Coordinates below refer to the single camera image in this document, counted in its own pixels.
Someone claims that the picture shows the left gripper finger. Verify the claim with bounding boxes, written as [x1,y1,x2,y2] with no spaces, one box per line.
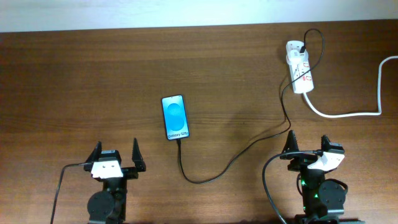
[132,138,146,170]
[85,141,102,163]

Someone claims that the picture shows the blue Galaxy smartphone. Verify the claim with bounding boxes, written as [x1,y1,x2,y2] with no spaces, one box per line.
[161,95,190,141]

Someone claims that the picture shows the black charging cable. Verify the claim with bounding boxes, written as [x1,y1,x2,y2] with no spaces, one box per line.
[177,28,326,184]

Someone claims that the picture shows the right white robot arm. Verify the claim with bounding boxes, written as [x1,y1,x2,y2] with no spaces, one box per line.
[280,130,363,223]

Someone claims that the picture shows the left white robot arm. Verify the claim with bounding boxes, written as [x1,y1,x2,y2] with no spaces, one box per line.
[83,139,146,223]

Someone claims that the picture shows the white charger adapter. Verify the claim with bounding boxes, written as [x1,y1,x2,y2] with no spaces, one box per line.
[286,49,308,65]

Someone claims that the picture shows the white power strip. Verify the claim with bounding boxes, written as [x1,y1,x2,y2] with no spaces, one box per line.
[285,40,314,94]

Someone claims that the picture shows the white power strip cord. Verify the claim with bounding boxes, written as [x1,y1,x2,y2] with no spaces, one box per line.
[303,55,398,119]

